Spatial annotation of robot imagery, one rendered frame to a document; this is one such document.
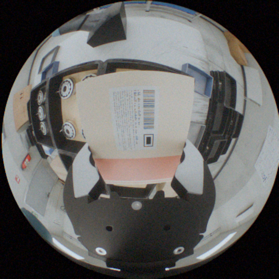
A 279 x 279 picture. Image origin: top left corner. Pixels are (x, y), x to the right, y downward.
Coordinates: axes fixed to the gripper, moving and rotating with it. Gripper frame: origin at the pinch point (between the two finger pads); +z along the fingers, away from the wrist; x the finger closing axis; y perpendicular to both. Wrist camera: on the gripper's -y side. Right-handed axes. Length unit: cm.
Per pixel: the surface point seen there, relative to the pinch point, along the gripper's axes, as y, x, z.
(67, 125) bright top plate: 5.4, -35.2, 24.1
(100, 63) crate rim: -16.2, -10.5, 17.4
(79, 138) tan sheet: 15.4, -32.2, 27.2
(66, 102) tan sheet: -5.9, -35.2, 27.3
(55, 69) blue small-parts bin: -36, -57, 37
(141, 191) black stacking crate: 64, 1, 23
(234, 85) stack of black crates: -35, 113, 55
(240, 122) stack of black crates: 12, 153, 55
